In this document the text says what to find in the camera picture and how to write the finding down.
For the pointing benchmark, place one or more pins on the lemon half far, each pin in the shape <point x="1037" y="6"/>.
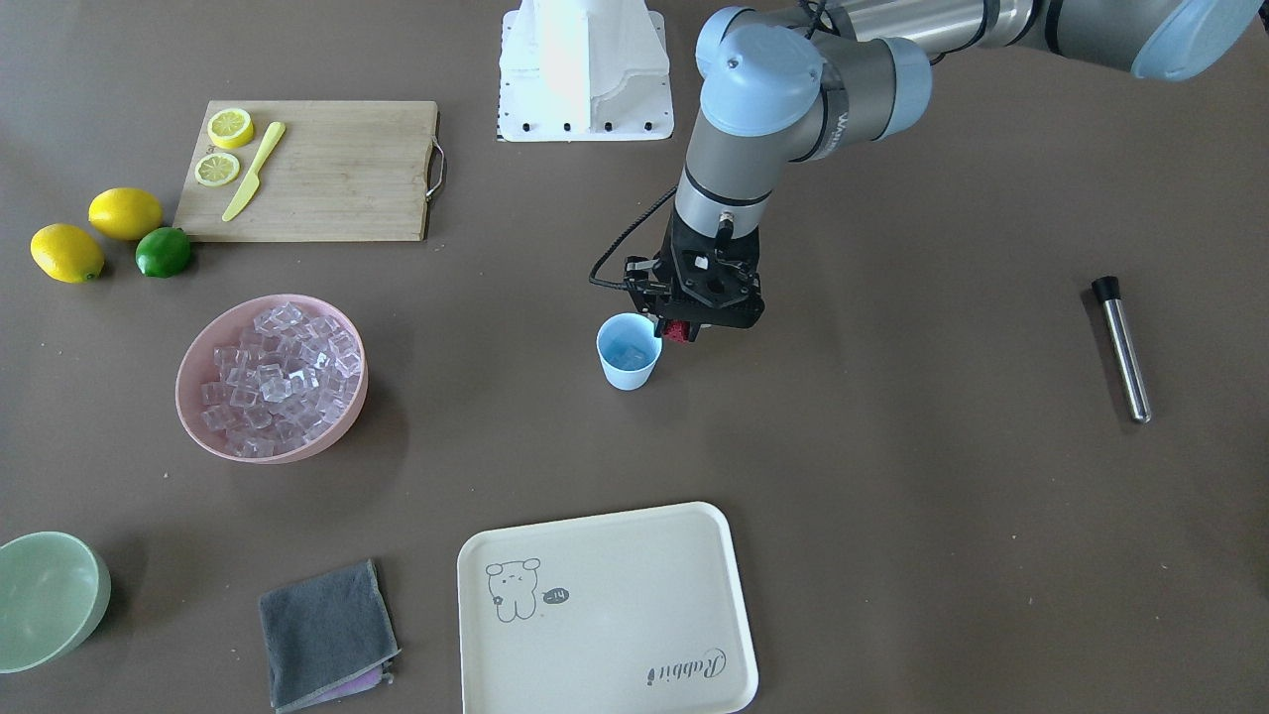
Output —
<point x="216" y="169"/>

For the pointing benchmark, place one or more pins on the yellow plastic knife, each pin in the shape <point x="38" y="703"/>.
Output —
<point x="250" y="182"/>

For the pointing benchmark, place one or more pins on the lemon half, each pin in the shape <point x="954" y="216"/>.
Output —
<point x="216" y="169"/>
<point x="230" y="128"/>

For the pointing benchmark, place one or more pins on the cream rabbit tray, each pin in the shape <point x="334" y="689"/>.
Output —
<point x="637" y="612"/>

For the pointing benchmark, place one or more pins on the grey folded cloth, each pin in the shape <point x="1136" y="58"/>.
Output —
<point x="327" y="637"/>

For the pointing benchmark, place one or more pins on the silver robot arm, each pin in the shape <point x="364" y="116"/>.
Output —
<point x="792" y="87"/>

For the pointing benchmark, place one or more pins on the green bowl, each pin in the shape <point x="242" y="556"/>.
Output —
<point x="54" y="593"/>

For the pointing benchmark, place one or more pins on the blue plastic cup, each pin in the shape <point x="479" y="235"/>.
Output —
<point x="634" y="328"/>

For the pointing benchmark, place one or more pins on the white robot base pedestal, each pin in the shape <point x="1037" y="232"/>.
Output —
<point x="584" y="71"/>

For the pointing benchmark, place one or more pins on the lemon half near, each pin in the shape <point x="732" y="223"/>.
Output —
<point x="230" y="128"/>

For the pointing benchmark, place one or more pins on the steel muddler black tip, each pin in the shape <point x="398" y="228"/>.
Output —
<point x="1108" y="295"/>

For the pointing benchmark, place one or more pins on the clear ice cubes pile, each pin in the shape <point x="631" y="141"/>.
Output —
<point x="283" y="377"/>

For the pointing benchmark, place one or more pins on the green lime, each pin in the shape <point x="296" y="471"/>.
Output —
<point x="163" y="253"/>

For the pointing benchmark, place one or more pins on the whole yellow lemon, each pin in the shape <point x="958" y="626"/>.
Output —
<point x="66" y="253"/>
<point x="125" y="213"/>

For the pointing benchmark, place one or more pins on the red strawberry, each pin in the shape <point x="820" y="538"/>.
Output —
<point x="677" y="331"/>

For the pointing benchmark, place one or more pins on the pink bowl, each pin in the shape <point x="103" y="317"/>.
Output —
<point x="342" y="397"/>

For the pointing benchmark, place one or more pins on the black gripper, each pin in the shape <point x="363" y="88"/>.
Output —
<point x="639" y="288"/>

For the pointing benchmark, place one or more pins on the wooden cutting board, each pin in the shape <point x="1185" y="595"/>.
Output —
<point x="343" y="171"/>

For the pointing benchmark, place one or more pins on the clear ice cube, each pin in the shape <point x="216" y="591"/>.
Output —
<point x="627" y="356"/>

